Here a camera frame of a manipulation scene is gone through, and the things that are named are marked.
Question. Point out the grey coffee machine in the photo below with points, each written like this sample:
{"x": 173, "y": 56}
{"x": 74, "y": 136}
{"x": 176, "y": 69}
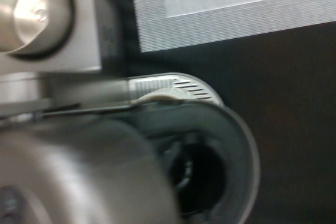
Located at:
{"x": 116, "y": 149}

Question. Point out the grey woven placemat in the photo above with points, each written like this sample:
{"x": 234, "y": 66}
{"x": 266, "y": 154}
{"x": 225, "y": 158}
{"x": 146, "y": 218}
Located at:
{"x": 180, "y": 23}

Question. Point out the steel milk frother jug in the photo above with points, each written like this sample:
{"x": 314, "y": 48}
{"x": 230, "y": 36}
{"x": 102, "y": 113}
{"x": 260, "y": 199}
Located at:
{"x": 35, "y": 24}

